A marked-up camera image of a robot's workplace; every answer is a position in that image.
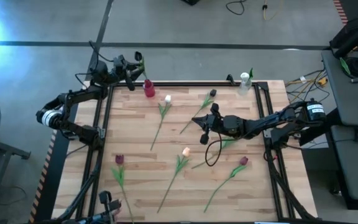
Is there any grey desk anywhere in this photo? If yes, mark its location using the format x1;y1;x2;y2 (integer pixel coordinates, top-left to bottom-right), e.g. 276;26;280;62
321;49;358;128

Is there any black metal beam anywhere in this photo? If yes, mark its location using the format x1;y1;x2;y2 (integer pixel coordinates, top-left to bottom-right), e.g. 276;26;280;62
333;15;358;59

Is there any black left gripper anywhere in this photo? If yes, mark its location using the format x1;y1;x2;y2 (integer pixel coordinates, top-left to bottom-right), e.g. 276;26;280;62
112;55;145;91

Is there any black handheld device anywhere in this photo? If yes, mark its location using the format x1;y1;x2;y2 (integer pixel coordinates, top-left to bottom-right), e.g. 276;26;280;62
99;190;122;218

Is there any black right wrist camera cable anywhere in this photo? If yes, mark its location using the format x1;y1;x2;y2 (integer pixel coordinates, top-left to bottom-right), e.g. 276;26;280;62
204;133;224;167

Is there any clear glass vase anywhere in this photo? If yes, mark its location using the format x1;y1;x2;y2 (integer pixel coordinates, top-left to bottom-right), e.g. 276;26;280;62
237;73;254;96

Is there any red glass vase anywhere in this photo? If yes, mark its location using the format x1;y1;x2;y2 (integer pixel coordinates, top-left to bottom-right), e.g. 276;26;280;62
143;78;156;98

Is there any bundle of floor cables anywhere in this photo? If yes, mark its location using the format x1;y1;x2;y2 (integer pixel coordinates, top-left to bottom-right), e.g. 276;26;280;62
285;68;332;110

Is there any hazard-striped black floor mat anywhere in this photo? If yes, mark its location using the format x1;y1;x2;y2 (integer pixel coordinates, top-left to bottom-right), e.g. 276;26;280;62
29;95;80;224
333;0;358;26

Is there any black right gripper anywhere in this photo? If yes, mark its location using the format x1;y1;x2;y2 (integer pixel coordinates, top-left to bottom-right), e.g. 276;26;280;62
191;104;226;146

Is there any black artificial tulip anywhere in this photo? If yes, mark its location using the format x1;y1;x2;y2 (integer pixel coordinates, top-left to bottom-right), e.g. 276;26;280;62
179;89;218;135
134;51;150;82

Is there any grey bench table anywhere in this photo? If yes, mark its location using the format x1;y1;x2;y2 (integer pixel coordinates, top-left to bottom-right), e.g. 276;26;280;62
329;124;358;210

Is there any black aluminium table frame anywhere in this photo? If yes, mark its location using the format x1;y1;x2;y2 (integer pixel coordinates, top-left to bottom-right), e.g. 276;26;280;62
56;74;318;222

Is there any yellow cable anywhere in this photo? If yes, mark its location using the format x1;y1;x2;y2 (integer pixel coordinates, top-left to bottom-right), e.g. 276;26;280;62
261;0;285;22

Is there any dark red artificial tulip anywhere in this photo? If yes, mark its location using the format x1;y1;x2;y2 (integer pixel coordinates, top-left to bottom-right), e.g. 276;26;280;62
203;156;249;214
110;154;135;224

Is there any black coiled cable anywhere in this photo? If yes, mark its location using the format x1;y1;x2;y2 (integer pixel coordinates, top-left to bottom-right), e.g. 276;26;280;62
344;55;358;79

